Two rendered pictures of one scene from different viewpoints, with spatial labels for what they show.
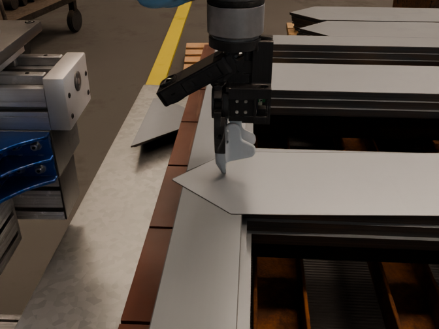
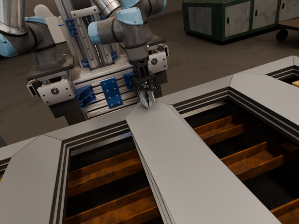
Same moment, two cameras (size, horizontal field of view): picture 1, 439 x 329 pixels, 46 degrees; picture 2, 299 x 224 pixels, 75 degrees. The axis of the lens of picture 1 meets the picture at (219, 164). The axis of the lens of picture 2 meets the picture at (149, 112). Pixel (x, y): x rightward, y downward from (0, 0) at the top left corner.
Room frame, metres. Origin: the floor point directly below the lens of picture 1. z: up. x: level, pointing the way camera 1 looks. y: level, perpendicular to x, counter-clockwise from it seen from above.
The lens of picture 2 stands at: (0.52, -0.67, 1.28)
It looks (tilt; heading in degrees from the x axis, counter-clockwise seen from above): 32 degrees down; 76
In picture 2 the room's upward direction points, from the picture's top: 13 degrees counter-clockwise
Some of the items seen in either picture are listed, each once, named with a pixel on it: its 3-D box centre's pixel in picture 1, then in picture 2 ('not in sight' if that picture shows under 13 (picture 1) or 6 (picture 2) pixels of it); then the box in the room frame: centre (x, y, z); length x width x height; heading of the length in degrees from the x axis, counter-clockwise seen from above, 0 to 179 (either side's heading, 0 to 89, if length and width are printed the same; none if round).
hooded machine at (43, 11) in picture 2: not in sight; (49, 25); (-0.48, 9.04, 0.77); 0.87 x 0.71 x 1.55; 178
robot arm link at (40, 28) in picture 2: not in sight; (34, 31); (0.33, 0.44, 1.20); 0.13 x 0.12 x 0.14; 50
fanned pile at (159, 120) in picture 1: (170, 119); not in sight; (1.24, 0.13, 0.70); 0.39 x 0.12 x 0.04; 176
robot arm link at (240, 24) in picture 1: (235, 19); (138, 51); (0.68, -0.02, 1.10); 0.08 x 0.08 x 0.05
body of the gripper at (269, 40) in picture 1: (240, 78); (143, 74); (0.68, -0.03, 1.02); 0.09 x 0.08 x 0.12; 86
